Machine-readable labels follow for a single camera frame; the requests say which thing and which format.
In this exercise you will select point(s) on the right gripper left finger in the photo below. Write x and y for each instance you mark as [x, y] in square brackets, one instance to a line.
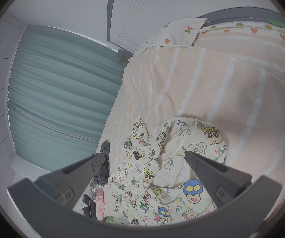
[65, 185]

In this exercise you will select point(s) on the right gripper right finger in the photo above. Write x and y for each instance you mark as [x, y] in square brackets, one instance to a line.
[224, 185]

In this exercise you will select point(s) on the white printed pyjama top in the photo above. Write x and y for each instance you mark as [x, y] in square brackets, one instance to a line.
[172, 157]

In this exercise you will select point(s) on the grey and white garment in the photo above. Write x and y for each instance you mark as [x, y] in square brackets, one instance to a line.
[94, 190]

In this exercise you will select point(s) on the black furniture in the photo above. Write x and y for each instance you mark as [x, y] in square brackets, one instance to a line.
[91, 204]

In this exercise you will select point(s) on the pink garment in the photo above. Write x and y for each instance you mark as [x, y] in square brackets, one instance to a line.
[100, 202]

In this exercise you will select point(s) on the dark grey garment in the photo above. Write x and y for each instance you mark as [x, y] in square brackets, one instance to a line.
[105, 147]

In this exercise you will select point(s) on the blue-green curtain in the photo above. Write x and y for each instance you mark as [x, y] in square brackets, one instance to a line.
[58, 83]

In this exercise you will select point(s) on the bed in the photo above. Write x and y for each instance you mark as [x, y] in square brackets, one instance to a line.
[194, 83]

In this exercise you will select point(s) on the grey bedside table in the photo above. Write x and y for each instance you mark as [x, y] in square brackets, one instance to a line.
[122, 56]

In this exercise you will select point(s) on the white printed pillow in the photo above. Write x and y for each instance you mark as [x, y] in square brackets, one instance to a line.
[231, 35]
[172, 33]

